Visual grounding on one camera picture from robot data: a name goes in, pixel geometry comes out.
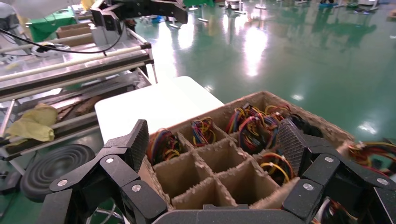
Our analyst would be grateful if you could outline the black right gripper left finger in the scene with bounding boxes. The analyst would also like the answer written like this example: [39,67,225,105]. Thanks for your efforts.
[37,119,168,224]

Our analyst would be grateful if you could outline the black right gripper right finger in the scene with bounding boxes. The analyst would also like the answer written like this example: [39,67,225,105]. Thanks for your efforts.
[276,118,396,224]

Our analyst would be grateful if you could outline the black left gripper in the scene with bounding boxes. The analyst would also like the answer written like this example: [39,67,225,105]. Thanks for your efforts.
[89,0,189,34]

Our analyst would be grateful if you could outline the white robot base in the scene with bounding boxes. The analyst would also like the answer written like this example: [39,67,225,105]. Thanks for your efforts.
[224,0,246,10]

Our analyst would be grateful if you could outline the grey metal block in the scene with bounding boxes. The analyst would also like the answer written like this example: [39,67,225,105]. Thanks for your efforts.
[92,26,125,46]

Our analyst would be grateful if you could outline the black ribbed round disc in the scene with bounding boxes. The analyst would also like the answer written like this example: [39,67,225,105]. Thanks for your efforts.
[20,143,97,202]

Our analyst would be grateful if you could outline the plain brown cardboard box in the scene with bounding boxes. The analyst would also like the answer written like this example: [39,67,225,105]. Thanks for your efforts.
[56,22,94,48]

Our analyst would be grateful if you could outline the white table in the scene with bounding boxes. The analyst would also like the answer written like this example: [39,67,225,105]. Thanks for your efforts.
[94,76,225,145]

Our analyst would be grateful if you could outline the steel roller rack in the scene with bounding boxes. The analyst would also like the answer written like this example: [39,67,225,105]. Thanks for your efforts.
[0,28,158,175]

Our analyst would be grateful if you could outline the green cloth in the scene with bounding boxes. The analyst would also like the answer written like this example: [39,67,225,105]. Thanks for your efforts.
[28,11,77,43]

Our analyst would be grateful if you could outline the brown cardboard divider box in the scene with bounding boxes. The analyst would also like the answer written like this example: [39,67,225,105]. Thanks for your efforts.
[137,90,356,211]

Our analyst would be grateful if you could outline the yellow cloth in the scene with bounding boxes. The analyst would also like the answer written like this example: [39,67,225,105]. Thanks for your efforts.
[4,103,58,143]

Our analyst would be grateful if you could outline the silver power supply coloured wires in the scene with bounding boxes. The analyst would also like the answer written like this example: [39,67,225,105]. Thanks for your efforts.
[239,119,280,154]
[244,103,267,122]
[225,105,249,135]
[259,152,296,186]
[311,197,352,224]
[264,104,292,123]
[347,140,396,179]
[190,116,218,148]
[146,128,184,166]

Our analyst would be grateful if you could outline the power supply black wires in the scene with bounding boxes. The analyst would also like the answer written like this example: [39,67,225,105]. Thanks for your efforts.
[289,113,324,139]

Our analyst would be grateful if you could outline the thin black cable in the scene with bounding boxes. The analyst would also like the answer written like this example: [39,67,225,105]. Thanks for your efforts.
[0,28,125,55]

